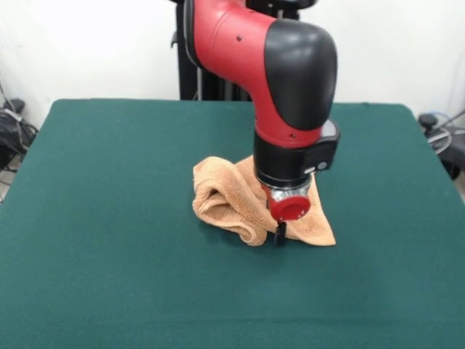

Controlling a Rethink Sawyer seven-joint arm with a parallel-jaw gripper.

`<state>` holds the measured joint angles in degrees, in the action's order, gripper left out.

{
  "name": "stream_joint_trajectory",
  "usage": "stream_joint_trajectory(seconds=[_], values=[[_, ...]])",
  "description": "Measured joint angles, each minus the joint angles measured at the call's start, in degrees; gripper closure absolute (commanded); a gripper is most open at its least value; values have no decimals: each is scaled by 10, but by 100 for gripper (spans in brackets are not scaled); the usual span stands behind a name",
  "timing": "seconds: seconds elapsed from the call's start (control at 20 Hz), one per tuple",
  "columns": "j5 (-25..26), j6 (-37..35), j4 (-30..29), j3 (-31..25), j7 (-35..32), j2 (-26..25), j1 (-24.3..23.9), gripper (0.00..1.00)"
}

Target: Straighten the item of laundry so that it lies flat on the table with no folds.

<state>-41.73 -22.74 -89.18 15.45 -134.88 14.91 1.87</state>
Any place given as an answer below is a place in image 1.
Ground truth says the tan terry towel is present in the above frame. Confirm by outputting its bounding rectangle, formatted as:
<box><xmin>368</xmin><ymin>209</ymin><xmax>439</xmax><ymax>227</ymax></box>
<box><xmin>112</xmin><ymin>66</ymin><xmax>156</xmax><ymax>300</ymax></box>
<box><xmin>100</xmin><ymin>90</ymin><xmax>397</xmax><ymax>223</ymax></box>
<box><xmin>191</xmin><ymin>155</ymin><xmax>337</xmax><ymax>248</ymax></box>

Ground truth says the dark green table cloth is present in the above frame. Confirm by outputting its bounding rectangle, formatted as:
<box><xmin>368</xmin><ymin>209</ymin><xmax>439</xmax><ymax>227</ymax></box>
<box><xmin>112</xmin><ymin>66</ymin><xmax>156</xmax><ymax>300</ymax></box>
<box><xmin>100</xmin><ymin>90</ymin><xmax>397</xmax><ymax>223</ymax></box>
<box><xmin>0</xmin><ymin>98</ymin><xmax>465</xmax><ymax>349</ymax></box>

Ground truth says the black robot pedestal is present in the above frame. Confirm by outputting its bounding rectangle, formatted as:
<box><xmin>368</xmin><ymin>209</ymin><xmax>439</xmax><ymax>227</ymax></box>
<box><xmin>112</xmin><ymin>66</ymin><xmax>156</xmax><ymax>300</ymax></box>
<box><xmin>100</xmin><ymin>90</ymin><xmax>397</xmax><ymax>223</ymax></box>
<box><xmin>169</xmin><ymin>0</ymin><xmax>302</xmax><ymax>103</ymax></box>

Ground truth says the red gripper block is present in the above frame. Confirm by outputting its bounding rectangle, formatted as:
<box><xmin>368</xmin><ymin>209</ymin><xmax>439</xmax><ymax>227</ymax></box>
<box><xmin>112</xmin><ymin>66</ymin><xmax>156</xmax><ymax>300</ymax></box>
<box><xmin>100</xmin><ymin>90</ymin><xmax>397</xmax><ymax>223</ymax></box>
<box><xmin>262</xmin><ymin>183</ymin><xmax>313</xmax><ymax>249</ymax></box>

